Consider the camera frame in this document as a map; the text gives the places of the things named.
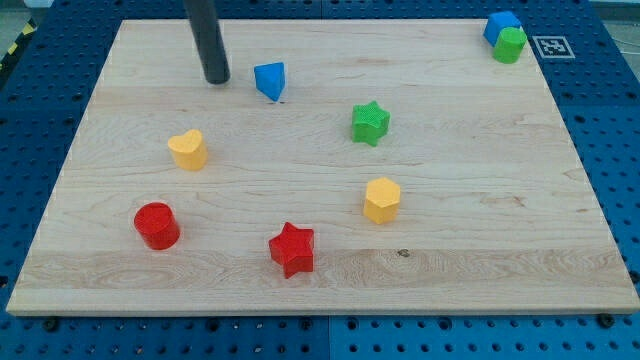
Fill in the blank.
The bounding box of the blue triangle block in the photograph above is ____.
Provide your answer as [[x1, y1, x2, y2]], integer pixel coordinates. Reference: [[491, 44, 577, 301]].
[[254, 62, 286, 102]]

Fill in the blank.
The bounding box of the wooden board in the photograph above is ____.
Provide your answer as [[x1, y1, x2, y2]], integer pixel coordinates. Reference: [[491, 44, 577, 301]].
[[7, 19, 639, 316]]

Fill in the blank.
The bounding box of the yellow hexagon block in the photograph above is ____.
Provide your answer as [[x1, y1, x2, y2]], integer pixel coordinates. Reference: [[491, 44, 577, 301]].
[[363, 177, 401, 224]]

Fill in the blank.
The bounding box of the red star block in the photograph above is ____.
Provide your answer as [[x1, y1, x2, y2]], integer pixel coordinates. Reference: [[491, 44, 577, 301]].
[[268, 222, 315, 279]]

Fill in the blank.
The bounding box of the green star block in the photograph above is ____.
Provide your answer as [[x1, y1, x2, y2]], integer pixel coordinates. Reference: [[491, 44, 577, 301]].
[[351, 101, 391, 147]]

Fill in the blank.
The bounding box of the yellow heart block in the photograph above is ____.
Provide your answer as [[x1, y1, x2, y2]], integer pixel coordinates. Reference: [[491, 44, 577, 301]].
[[167, 129, 208, 171]]

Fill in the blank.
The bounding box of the red cylinder block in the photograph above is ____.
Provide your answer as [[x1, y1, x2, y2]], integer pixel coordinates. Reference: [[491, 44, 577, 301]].
[[134, 202, 181, 250]]

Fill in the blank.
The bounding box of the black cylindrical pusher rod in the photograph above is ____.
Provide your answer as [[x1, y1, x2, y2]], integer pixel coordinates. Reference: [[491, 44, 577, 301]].
[[183, 0, 231, 85]]

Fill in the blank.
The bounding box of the green cylinder block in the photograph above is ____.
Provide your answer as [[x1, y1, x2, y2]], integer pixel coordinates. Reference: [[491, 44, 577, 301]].
[[493, 27, 527, 64]]

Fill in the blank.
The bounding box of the blue cube block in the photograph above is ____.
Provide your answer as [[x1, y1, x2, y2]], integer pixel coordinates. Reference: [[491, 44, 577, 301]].
[[483, 11, 521, 46]]

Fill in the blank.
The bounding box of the white fiducial marker tag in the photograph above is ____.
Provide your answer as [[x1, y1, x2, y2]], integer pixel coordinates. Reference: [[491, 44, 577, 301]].
[[532, 35, 575, 59]]

